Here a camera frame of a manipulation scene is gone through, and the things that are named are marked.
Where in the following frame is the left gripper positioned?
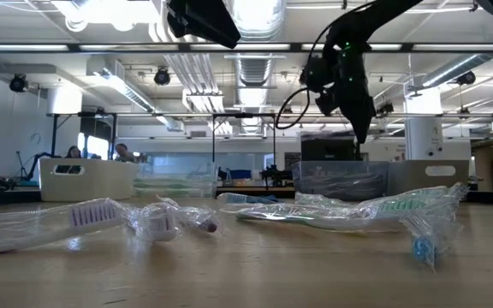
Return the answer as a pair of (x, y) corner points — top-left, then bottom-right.
(166, 0), (242, 50)

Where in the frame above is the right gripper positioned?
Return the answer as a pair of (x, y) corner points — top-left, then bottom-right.
(314, 40), (379, 145)

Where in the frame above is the blue toothbrush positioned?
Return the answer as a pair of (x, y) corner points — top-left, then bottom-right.
(400, 211), (464, 271)
(217, 192), (281, 205)

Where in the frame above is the black computer monitor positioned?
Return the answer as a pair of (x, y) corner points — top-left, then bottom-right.
(300, 131), (356, 163)

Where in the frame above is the grey translucent plastic bin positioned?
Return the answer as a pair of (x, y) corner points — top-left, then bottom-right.
(291, 160), (391, 201)

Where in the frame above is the white building column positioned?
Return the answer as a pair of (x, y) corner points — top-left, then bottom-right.
(47, 85), (84, 116)
(403, 85), (444, 162)

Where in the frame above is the light grey plastic bin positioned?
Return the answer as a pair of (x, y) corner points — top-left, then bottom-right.
(387, 159), (471, 198)

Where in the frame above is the black background gripper device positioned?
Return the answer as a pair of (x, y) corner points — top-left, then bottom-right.
(259, 164), (294, 187)

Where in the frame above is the clear plastic bin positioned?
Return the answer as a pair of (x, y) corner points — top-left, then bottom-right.
(134, 162), (220, 199)

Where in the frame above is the white plastic bin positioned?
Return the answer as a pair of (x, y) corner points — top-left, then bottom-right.
(39, 157), (140, 203)

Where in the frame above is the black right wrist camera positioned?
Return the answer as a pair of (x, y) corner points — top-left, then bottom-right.
(300, 55), (334, 93)

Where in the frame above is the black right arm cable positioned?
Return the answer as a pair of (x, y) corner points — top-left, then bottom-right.
(275, 23), (337, 131)

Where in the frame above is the black background station frame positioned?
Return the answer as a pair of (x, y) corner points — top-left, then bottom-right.
(50, 111), (118, 161)
(211, 113), (276, 163)

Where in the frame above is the slanted silver ceiling duct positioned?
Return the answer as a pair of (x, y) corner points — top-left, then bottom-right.
(421, 21), (493, 89)

